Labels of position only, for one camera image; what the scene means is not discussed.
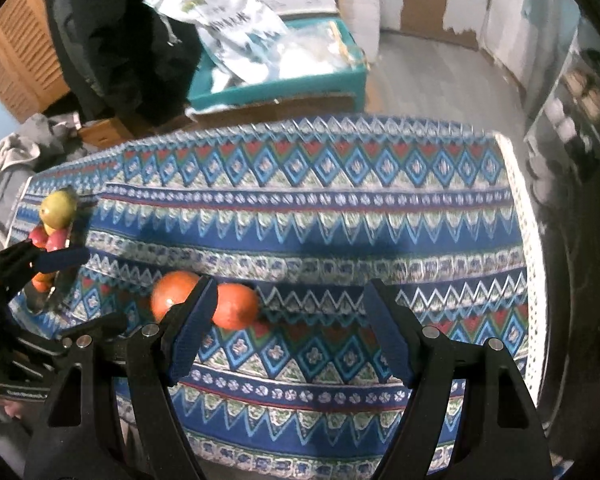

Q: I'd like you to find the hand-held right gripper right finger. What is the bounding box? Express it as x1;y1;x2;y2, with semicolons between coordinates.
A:
364;278;551;480

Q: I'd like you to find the teal box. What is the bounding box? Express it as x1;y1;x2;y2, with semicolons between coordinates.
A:
187;19;370;111

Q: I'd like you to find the wooden box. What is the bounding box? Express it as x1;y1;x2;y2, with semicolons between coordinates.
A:
77;112;146;153

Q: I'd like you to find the clear plastic bag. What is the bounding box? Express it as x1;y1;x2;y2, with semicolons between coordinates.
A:
260;22;366;81

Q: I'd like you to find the white round stool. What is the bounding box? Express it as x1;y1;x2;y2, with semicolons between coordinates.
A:
340;0;382;63

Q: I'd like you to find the glass display cabinet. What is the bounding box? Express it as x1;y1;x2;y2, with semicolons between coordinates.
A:
522;30;600;221

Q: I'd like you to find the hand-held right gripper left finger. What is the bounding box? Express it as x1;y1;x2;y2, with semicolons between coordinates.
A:
24;274;220;480

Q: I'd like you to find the person's left hand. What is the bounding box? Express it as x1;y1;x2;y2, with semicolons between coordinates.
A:
0;384;28;423

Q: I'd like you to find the black fleece jacket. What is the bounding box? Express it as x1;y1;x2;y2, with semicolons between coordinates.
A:
45;0;206;126

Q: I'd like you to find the wooden louvre door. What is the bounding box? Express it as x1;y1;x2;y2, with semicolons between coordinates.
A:
0;0;63;121

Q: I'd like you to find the yellow-red apple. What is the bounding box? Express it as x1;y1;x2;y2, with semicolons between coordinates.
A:
39;190;77;226

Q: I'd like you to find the grey hooded sweatshirt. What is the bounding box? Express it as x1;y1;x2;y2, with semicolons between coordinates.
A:
0;112;83;246

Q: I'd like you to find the white printed plastic bag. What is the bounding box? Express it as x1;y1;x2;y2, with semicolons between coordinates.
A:
145;0;291;86

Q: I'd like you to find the blue patterned tablecloth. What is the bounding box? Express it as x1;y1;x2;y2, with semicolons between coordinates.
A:
7;115;551;476

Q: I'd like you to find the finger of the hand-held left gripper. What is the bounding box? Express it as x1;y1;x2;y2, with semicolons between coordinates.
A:
0;245;90;306
55;311;129;348

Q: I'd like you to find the clear glass bowl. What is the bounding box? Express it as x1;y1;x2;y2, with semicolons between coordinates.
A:
27;187;98;313

